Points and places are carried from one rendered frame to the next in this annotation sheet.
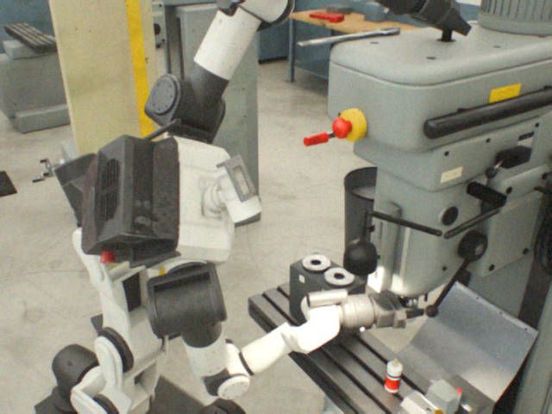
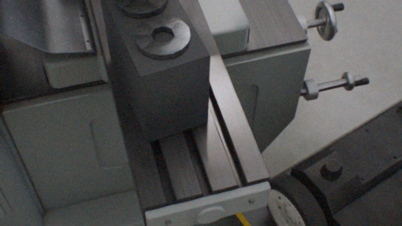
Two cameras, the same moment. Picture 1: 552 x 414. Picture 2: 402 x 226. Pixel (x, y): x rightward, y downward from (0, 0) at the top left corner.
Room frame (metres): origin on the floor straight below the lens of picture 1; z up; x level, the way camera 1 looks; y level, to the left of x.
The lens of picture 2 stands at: (2.09, 0.12, 1.80)
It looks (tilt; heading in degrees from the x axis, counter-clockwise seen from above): 54 degrees down; 197
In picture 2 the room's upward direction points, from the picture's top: 1 degrees clockwise
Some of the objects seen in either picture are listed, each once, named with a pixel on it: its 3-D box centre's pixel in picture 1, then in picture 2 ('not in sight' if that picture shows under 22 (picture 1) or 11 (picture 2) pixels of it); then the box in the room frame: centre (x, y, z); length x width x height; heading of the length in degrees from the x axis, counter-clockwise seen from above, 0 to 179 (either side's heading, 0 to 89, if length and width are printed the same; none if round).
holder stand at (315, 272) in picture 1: (325, 295); (155, 55); (1.44, -0.16, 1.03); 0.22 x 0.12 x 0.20; 41
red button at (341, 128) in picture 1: (342, 127); not in sight; (0.99, -0.12, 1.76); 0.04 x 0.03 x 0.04; 34
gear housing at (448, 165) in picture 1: (446, 135); not in sight; (1.15, -0.37, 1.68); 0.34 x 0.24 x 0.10; 124
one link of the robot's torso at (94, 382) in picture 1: (114, 396); not in sight; (1.35, 0.54, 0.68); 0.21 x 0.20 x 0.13; 52
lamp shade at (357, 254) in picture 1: (360, 254); not in sight; (0.99, -0.18, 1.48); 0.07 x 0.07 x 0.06
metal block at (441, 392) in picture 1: (442, 398); not in sight; (1.00, -0.42, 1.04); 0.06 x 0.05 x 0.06; 36
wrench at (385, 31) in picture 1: (348, 37); not in sight; (1.13, -0.14, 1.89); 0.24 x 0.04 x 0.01; 125
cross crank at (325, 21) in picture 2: not in sight; (313, 23); (0.85, 0.08, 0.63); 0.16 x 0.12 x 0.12; 124
